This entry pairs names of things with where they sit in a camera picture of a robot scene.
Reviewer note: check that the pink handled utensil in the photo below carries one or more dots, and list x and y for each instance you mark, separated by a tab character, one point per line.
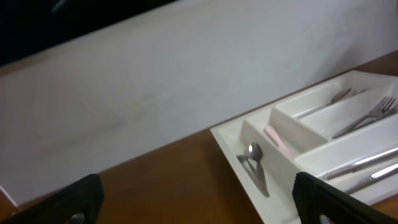
273	134

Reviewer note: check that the dark chopstick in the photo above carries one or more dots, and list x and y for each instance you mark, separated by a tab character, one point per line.
359	165
373	178

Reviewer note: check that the small bent spoon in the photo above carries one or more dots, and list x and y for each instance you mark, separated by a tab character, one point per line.
251	171
256	154

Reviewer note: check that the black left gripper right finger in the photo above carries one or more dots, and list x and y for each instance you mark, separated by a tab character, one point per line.
314	198

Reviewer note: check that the white plastic cutlery tray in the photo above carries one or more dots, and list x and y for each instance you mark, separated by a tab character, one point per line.
309	139

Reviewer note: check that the silver fork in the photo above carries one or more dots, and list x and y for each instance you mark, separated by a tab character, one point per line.
389	113
380	109

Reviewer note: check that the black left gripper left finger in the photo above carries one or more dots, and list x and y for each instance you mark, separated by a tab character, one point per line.
82	199

